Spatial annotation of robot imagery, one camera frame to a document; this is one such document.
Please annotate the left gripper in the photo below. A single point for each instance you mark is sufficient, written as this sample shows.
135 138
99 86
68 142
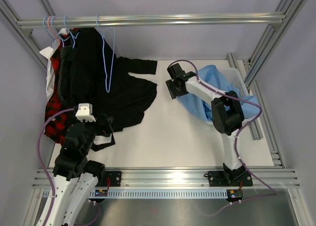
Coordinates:
106 128

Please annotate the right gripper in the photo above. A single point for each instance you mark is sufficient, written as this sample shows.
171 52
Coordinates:
174 93

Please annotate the light blue wire hanger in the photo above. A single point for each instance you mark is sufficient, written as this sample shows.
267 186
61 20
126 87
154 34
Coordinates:
108 62

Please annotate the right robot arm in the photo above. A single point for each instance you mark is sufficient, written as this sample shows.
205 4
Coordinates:
227 119

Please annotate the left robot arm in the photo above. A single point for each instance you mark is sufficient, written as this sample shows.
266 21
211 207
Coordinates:
74 176

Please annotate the red black plaid shirt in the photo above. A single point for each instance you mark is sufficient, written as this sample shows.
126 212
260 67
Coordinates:
57 128

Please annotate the white shirt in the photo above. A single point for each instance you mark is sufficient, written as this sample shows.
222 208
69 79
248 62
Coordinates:
50 77

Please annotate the blue hanger far left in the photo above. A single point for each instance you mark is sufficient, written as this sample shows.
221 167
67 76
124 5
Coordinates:
49 30

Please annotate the blue hanger with black shirt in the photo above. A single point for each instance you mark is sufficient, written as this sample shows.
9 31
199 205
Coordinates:
71 35

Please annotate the white plastic basket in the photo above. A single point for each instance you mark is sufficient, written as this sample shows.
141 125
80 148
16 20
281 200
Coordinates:
225 79

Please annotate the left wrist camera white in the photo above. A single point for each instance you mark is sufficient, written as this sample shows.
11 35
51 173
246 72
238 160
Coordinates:
84 113

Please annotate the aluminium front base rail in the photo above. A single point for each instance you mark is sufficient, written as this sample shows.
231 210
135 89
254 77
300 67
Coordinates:
194 178

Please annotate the white slotted cable duct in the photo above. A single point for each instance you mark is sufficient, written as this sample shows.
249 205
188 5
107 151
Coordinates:
160 194

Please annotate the aluminium hanging rail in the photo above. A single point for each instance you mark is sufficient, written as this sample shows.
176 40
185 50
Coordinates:
163 20

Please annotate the aluminium frame right posts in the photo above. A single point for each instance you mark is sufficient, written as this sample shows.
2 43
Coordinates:
264 49

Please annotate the aluminium frame posts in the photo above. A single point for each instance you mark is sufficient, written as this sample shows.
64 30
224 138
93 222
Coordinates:
10 17
264 49

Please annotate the aluminium frame left posts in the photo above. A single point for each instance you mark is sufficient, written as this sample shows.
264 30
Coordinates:
10 17

